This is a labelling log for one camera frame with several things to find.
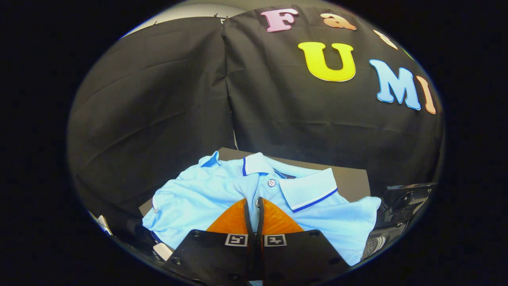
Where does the grey cabinet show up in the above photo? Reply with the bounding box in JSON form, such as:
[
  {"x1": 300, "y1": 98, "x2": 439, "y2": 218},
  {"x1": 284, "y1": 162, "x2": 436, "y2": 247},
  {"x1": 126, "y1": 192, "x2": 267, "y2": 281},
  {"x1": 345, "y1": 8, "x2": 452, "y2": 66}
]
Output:
[{"x1": 139, "y1": 147, "x2": 371, "y2": 262}]

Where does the light blue polo shirt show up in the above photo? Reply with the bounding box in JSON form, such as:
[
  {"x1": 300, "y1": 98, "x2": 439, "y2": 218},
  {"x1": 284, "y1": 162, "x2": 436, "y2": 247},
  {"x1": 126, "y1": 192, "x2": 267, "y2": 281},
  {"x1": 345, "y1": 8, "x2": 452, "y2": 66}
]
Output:
[{"x1": 142, "y1": 151, "x2": 382, "y2": 267}]

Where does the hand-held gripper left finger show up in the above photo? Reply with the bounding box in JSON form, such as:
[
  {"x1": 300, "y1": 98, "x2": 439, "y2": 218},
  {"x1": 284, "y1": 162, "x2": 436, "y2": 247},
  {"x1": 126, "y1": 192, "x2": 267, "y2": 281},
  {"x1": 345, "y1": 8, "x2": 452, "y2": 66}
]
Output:
[{"x1": 165, "y1": 197, "x2": 256, "y2": 284}]

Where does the black washing machine lid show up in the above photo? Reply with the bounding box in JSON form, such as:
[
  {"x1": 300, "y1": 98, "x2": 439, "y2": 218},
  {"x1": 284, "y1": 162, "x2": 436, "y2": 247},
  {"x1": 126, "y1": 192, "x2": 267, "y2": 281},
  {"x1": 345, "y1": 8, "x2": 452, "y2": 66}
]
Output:
[{"x1": 380, "y1": 183, "x2": 437, "y2": 229}]

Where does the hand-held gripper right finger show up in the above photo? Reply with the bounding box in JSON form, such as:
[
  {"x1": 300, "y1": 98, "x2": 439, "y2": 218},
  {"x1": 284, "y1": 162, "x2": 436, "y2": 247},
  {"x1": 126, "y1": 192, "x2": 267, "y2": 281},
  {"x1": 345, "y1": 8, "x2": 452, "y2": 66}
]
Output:
[{"x1": 256, "y1": 197, "x2": 352, "y2": 283}]

